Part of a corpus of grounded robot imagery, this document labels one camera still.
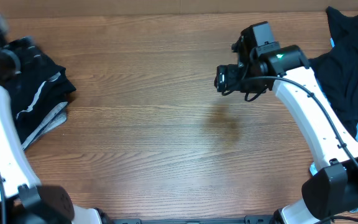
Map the black shorts patterned lining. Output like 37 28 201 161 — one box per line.
4 37 76 145

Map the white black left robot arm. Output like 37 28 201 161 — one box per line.
0 15 110 224

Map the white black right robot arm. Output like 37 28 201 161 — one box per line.
214 22 358 224

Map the dark navy garment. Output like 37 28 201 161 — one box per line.
310 6 358 137

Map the grey folded garment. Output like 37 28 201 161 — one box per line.
21 101 68 151

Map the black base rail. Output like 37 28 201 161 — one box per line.
108 215 284 224

